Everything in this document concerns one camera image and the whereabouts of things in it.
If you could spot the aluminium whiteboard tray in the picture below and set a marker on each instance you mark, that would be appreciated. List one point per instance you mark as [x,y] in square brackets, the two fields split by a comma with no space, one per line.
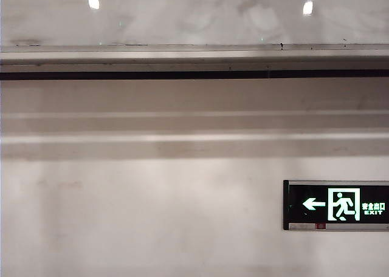
[152,58]

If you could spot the glossy white whiteboard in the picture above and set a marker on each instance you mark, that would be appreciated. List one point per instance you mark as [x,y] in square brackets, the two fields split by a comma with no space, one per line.
[182,15]

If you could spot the green illuminated exit sign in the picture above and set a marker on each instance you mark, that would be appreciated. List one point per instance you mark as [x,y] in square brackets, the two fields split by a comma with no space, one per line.
[310,204]

